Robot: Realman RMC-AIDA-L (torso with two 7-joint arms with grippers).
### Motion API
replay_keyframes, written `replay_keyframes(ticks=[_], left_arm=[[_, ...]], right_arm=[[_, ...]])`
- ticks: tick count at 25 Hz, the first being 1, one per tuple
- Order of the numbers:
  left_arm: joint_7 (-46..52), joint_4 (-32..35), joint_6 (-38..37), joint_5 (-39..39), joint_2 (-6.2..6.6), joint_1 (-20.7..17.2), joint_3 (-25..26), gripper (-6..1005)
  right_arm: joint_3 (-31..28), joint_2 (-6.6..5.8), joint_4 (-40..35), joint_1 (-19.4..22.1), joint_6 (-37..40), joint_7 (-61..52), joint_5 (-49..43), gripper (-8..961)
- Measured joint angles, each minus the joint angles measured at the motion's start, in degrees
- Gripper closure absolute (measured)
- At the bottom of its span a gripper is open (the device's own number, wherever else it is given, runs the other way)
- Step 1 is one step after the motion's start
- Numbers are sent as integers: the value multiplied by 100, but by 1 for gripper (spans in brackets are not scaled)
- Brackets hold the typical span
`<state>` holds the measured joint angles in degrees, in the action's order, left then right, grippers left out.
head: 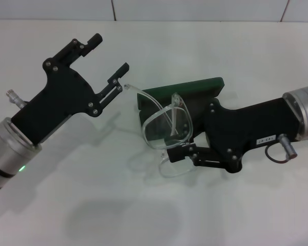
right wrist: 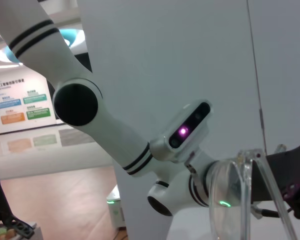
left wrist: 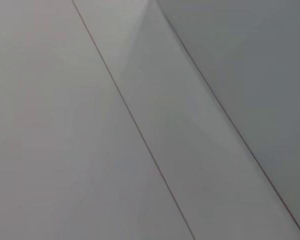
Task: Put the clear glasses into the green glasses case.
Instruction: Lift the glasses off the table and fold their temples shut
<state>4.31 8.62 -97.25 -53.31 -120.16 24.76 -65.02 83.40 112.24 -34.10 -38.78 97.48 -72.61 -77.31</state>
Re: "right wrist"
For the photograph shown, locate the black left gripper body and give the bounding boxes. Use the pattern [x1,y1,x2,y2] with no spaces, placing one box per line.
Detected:
[249,136,300,221]

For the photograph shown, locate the clear white glasses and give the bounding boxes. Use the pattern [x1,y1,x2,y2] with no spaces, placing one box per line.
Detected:
[208,148,300,240]

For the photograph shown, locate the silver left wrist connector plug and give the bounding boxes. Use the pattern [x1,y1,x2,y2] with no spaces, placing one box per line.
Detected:
[274,143,288,154]

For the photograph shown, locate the white device with green light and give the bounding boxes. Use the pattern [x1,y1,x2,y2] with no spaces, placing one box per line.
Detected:
[106,184,127,230]

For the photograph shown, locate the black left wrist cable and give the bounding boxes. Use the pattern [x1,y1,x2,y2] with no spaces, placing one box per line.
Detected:
[251,202,295,220]

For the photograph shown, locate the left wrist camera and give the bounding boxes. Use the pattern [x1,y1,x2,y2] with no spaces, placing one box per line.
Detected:
[149,99,214,163]

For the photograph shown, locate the round ceiling light ring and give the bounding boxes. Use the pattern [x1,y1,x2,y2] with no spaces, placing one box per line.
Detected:
[0,27,88,65]

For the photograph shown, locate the wall poster with coloured boxes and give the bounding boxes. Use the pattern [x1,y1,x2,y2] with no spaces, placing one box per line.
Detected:
[0,74,53,136]

